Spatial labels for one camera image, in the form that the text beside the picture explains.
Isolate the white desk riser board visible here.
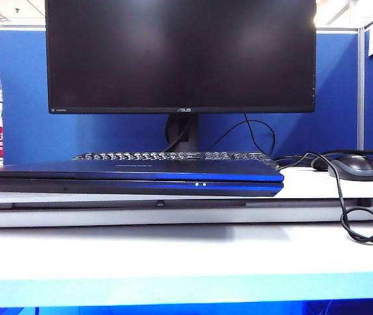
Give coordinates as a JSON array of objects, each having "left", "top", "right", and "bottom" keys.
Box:
[{"left": 0, "top": 163, "right": 373, "bottom": 229}]

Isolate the black laptop plug cable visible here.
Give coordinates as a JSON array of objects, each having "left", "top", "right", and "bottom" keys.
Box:
[{"left": 264, "top": 154, "right": 318, "bottom": 172}]

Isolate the black grey computer mouse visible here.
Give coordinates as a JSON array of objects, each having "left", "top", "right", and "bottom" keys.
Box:
[{"left": 327, "top": 154, "right": 373, "bottom": 182}]

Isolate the thin black monitor cable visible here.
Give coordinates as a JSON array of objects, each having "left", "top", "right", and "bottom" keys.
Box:
[{"left": 205, "top": 113, "right": 277, "bottom": 161}]

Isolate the black desktop keyboard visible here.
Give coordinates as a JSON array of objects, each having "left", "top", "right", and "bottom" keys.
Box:
[{"left": 72, "top": 150, "right": 275, "bottom": 164}]

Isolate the black Hasee laptop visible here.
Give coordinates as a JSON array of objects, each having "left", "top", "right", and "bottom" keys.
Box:
[{"left": 0, "top": 160, "right": 285, "bottom": 198}]

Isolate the grey partition post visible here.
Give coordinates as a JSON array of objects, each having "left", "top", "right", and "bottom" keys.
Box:
[{"left": 357, "top": 28, "right": 368, "bottom": 152}]

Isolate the black looped cable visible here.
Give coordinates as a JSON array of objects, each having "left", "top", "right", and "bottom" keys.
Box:
[{"left": 305, "top": 150, "right": 373, "bottom": 247}]

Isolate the black ASUS computer monitor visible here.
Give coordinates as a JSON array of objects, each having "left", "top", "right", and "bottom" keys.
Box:
[{"left": 44, "top": 0, "right": 318, "bottom": 154}]

